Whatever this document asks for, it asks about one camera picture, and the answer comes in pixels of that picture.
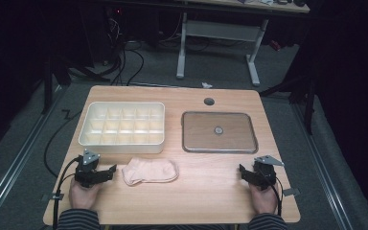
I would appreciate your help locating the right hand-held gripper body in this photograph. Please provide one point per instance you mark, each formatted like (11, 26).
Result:
(263, 174)

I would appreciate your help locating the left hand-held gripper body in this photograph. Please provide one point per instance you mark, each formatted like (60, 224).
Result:
(87, 172)

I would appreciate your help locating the pink sock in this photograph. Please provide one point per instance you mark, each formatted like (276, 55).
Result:
(150, 172)

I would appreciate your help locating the cream divided storage box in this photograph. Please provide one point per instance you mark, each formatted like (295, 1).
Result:
(121, 127)

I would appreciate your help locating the person's left hand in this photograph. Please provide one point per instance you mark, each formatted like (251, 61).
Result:
(83, 196)

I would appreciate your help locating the person's right hand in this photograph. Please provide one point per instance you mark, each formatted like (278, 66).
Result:
(263, 201)

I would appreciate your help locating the grey tape strip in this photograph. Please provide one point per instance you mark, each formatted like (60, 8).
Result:
(52, 196)
(291, 192)

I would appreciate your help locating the clear lid with round knob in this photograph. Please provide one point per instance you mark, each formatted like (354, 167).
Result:
(218, 132)

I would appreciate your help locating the dark round table grommet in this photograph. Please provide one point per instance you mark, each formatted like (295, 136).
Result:
(209, 101)

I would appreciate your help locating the black metal stand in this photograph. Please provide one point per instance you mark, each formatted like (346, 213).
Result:
(308, 105)
(47, 86)

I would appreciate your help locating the white crumpled paper scrap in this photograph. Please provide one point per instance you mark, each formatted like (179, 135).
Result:
(206, 85)

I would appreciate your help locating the red object on floor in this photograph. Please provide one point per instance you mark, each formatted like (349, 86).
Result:
(275, 45)

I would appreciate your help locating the wooden desk with white legs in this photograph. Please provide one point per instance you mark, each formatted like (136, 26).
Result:
(223, 30)

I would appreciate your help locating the metal floor rail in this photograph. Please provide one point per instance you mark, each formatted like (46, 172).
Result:
(326, 169)
(16, 159)

